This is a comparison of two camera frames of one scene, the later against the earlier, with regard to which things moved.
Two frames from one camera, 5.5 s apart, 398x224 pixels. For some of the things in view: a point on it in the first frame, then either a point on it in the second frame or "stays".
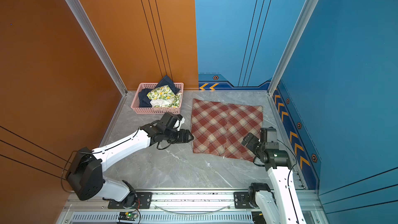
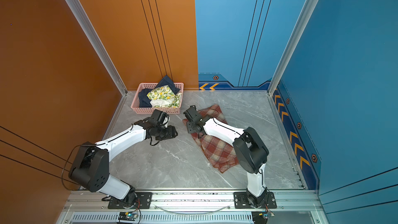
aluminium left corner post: [81, 16] stays
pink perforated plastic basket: [135, 101] stays
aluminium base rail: [186, 208] stays
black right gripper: [250, 144] to [189, 128]
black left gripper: [184, 139] to [171, 133]
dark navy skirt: [144, 101] stays
